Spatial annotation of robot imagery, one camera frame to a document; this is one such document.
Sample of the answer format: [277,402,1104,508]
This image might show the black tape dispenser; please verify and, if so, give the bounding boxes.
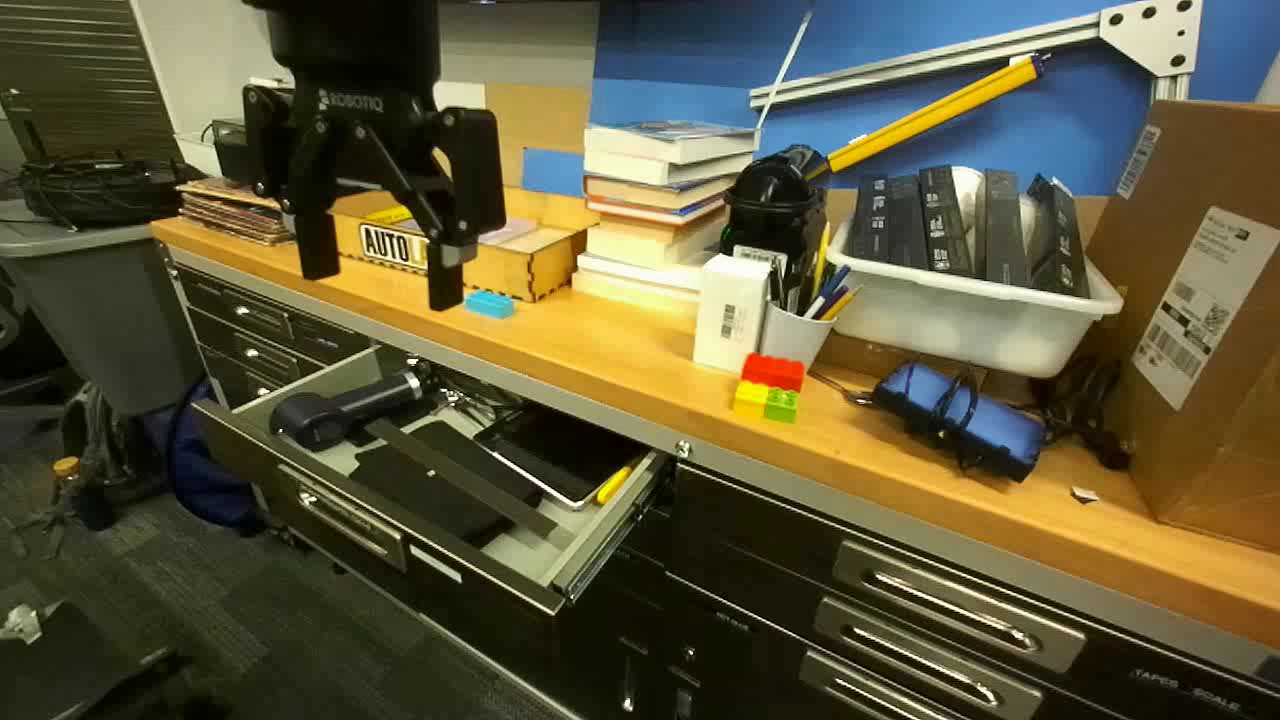
[718,143,833,264]

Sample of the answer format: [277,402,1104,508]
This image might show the yellow lego brick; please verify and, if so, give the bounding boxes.
[731,380,772,409]

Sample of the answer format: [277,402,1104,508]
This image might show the yellow long bar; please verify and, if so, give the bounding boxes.
[828,54,1041,172]

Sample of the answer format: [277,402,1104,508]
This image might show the stack of brown notebooks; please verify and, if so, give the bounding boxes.
[181,178,289,242]

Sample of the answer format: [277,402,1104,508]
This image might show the black cylindrical flashlight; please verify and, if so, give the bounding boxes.
[266,373,423,452]

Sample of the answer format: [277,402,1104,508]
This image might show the stack of books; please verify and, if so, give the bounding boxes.
[572,119,754,315]

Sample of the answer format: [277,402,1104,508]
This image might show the wooden box with label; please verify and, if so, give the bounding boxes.
[330,189,594,300]

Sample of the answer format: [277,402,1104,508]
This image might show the grey cart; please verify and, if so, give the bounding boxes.
[0,220,200,416]

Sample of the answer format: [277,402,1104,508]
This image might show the white plastic bin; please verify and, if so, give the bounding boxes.
[828,223,1122,380]

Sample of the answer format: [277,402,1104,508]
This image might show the black flat case in drawer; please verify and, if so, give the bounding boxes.
[350,423,538,544]

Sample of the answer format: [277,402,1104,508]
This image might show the black boxes in bin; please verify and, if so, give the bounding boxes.
[838,165,1086,296]

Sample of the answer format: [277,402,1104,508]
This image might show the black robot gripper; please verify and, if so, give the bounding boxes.
[246,0,503,311]

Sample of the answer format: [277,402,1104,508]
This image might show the black bag on cart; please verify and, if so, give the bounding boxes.
[3,91,190,226]

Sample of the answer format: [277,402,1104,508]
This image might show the closed black drawer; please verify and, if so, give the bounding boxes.
[813,601,1044,720]
[833,538,1086,672]

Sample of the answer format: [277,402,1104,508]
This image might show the white pen cup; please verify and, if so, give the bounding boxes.
[760,309,828,369]

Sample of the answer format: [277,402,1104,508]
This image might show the green lego brick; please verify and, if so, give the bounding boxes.
[765,388,800,423]

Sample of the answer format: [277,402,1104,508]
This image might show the blue lego brick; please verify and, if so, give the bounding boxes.
[462,293,514,321]

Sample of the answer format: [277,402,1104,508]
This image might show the grey metal drawer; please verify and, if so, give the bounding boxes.
[197,348,663,617]

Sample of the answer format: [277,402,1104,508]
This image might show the closed black drawer upper right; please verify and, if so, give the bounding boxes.
[833,538,1086,672]

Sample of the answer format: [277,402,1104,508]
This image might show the white small box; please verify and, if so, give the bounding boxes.
[690,257,772,373]

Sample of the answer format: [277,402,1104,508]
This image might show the red lego brick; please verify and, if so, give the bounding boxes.
[738,353,808,393]

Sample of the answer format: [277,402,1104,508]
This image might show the closed black drawer lower right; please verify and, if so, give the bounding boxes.
[813,601,1044,720]

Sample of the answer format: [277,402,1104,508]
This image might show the large cardboard box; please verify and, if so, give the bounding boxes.
[1086,99,1280,552]

